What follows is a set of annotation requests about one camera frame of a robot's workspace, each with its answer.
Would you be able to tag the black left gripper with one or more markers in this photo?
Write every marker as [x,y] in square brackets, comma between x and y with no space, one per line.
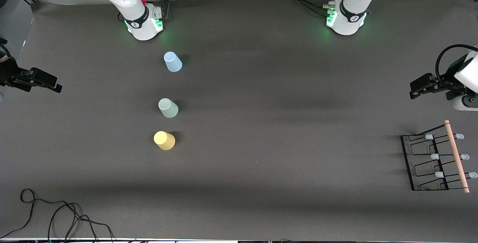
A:
[446,81]

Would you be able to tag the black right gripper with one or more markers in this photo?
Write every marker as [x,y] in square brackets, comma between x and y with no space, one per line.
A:
[9,73]

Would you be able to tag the pale green plastic cup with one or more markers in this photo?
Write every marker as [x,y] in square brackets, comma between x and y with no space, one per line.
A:
[168,108]

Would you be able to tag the yellow plastic cup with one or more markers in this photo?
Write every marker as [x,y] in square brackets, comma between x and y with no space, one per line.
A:
[163,140]

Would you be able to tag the light blue plastic cup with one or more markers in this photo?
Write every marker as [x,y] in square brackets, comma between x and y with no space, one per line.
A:
[172,62]

